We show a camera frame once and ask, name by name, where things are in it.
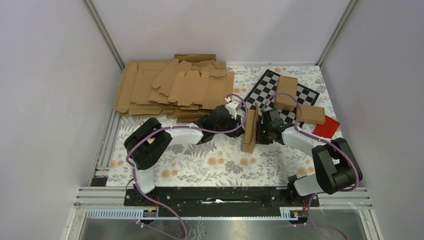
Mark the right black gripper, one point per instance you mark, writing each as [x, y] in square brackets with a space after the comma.
[261, 124]

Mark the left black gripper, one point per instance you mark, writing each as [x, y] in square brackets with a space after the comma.
[236, 133]

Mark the brown cardboard box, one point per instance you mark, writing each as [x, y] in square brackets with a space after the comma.
[250, 135]

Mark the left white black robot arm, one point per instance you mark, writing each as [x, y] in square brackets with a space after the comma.
[146, 145]

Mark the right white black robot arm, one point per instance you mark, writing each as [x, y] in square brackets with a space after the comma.
[335, 166]

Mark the folded cardboard box flat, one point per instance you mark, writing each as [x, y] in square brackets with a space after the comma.
[310, 114]

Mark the folded cardboard box upright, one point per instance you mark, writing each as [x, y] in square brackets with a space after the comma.
[286, 87]

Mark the red box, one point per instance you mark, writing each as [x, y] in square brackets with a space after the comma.
[328, 128]

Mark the black white checkerboard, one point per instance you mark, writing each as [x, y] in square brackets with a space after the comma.
[266, 87]

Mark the floral table mat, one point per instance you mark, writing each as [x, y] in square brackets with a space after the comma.
[221, 162]

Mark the stack of flat cardboard blanks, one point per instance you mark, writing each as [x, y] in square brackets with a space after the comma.
[185, 87]

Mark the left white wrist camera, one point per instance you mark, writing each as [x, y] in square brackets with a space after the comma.
[232, 106]

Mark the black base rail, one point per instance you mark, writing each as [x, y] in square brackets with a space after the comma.
[177, 198]

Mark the grey cable duct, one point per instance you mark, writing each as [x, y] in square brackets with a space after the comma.
[214, 213]

